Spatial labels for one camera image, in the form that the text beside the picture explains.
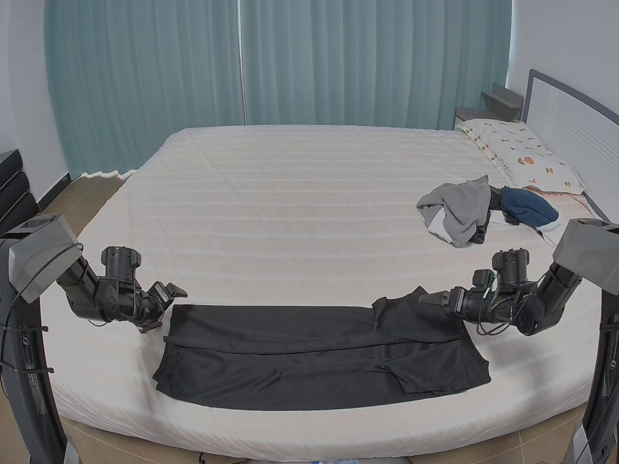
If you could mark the blue-green curtain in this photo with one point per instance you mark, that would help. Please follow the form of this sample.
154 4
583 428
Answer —
377 46
145 65

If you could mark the dark blue garment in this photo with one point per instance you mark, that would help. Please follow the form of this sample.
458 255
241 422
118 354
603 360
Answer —
527 206

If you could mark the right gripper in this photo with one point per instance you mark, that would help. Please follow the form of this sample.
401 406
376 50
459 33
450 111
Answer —
466 302

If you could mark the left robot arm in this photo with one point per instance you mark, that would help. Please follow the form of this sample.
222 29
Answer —
43 259

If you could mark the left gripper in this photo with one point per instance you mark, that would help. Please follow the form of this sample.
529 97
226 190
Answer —
154 307

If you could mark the black T-shirt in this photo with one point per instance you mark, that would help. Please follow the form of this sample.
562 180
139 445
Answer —
290 355

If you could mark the white knit garment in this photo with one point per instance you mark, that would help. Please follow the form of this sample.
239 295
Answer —
549 230

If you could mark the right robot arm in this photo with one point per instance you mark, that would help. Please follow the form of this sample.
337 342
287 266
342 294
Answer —
585 254

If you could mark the black chest of drawers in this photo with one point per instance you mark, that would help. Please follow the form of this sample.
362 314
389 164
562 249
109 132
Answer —
12 186

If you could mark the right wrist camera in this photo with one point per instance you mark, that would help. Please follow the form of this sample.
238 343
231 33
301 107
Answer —
483 279

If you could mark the grey bedside table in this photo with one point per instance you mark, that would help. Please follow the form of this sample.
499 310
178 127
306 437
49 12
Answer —
503 95

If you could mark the black garment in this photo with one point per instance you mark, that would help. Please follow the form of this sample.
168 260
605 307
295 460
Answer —
495 198

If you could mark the bed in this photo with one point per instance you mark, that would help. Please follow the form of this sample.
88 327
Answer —
290 210

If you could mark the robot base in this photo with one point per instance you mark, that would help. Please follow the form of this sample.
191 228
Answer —
338 462

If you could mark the grey garment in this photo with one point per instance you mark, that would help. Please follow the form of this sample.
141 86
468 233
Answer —
459 201

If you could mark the white printed pillow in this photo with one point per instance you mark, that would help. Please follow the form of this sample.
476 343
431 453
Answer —
517 150

